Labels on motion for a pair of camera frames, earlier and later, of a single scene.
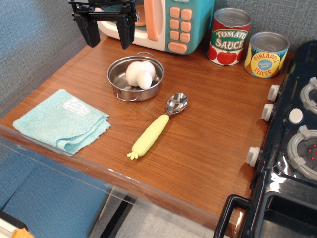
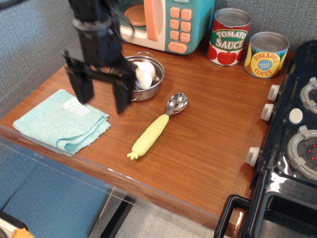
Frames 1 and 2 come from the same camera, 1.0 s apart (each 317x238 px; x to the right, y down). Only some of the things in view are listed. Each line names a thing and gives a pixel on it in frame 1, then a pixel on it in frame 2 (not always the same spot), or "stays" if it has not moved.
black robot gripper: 92,11 -> 101,47
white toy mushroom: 140,73 stays
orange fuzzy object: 22,233 stays
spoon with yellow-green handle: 177,102 stays
